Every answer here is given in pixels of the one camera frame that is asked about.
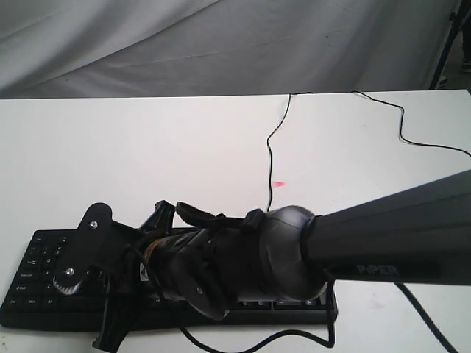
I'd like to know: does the thin black keyboard cable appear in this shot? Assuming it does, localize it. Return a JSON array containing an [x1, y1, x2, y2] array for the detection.
[[265, 93, 314, 215]]

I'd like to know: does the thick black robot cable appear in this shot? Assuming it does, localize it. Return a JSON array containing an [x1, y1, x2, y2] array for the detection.
[[176, 271, 471, 353]]

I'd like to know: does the black acer keyboard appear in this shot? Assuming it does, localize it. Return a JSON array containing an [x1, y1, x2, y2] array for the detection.
[[1, 229, 338, 332]]

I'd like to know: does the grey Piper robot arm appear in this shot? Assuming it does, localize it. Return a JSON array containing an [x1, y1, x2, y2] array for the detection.
[[94, 171, 470, 352]]

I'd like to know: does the thin black looping cable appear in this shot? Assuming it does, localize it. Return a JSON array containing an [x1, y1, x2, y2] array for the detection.
[[351, 90, 471, 156]]

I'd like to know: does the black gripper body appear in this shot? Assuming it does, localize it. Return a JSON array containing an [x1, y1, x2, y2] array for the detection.
[[92, 201, 175, 352]]

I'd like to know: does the white backdrop cloth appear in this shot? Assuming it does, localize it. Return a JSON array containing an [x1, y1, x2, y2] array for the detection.
[[1, 1, 460, 99]]

